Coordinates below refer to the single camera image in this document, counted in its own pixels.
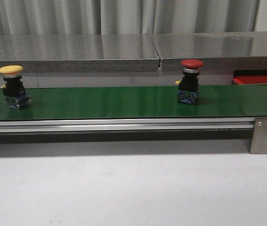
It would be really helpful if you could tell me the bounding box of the left grey stone slab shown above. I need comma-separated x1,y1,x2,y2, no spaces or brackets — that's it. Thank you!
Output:
0,34,159,73

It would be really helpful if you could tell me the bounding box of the grey stone slab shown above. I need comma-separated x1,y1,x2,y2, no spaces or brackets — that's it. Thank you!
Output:
0,34,159,73
153,32,267,73

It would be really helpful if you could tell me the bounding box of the steel conveyor support bracket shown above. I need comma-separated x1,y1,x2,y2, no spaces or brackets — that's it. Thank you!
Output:
249,117,267,154

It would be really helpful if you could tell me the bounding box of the red plastic bin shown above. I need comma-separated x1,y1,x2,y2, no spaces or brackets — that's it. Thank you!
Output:
232,70,267,85

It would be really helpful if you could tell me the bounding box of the yellow mushroom push button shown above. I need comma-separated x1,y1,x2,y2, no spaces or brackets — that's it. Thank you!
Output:
0,65,31,109

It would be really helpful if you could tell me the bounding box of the aluminium conveyor frame rail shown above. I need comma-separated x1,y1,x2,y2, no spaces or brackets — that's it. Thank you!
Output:
0,117,255,134

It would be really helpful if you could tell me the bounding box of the red mushroom push button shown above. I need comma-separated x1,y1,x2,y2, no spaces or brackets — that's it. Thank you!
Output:
178,59,203,105

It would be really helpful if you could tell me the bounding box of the grey curtain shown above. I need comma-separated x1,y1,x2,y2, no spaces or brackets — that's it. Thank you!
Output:
0,0,267,35

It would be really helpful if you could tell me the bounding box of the right grey stone slab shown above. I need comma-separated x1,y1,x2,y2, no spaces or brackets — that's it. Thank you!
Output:
153,32,267,73

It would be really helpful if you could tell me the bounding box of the green conveyor belt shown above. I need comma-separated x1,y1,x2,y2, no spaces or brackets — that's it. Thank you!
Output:
0,85,267,121

